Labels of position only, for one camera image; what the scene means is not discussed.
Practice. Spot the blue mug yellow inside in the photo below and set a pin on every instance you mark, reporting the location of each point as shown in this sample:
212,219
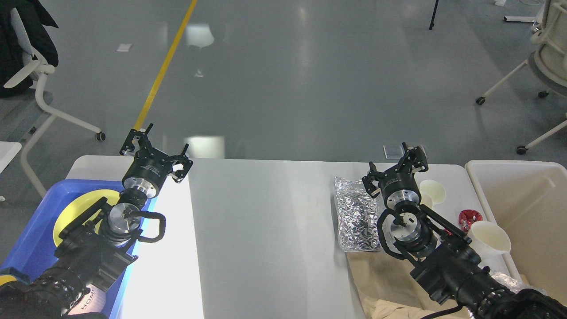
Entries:
9,274

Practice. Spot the white office chair right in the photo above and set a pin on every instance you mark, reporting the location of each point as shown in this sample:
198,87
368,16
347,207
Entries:
549,62

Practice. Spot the pink mug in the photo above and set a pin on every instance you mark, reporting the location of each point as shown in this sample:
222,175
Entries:
90,306

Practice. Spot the white office chair left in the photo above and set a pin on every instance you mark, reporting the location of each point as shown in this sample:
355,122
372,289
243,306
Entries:
37,68

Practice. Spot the black tripod leg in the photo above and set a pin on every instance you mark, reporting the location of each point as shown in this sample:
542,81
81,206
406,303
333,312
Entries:
433,15

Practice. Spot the crushed red can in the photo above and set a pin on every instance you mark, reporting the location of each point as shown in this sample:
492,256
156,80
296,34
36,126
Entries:
468,217

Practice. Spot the brown paper bag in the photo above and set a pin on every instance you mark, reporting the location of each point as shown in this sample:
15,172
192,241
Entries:
386,289

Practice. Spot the crumpled clear plastic bag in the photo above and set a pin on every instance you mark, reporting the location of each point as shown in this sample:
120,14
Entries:
509,282

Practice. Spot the white side table corner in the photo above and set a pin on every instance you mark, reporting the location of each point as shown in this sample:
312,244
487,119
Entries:
8,151

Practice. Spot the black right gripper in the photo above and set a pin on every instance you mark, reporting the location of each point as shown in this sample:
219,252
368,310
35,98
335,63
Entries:
398,189

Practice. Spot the silver foil bag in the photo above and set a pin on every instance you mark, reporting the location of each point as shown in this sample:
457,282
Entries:
357,215

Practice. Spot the white office chair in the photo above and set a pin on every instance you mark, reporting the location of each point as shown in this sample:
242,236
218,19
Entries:
549,62
37,68

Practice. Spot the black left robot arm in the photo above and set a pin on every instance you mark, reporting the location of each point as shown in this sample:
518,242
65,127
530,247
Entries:
95,245

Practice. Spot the yellow plate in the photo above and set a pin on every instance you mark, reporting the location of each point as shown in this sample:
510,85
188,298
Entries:
78,206

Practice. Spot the blue plastic tray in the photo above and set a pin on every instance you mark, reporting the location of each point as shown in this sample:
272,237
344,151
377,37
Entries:
34,251

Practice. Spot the white paper cup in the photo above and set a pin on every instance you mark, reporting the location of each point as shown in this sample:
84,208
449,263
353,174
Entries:
489,240
434,192

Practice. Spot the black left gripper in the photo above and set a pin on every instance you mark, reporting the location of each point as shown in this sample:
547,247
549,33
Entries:
149,170

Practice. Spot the white chair leg with caster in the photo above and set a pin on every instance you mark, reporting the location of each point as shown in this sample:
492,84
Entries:
523,149

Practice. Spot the beige plastic bin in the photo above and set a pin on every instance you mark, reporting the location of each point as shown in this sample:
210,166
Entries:
528,199

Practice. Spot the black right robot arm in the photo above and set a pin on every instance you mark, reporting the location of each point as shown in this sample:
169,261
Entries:
444,263

